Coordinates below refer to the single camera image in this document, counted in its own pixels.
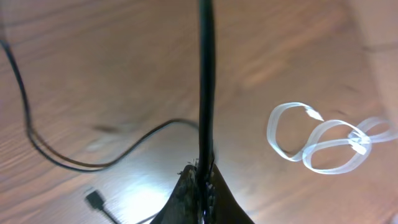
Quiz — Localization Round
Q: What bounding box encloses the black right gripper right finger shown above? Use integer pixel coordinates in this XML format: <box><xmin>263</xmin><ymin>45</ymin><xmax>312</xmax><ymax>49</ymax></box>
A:
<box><xmin>205</xmin><ymin>164</ymin><xmax>254</xmax><ymax>224</ymax></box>

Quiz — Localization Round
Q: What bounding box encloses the white cable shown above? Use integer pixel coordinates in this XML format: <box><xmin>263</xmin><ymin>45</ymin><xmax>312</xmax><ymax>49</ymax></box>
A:
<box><xmin>266</xmin><ymin>101</ymin><xmax>398</xmax><ymax>175</ymax></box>

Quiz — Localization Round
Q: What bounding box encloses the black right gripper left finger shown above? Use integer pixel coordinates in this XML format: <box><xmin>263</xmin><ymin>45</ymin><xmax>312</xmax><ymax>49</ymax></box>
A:
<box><xmin>150</xmin><ymin>165</ymin><xmax>199</xmax><ymax>224</ymax></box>

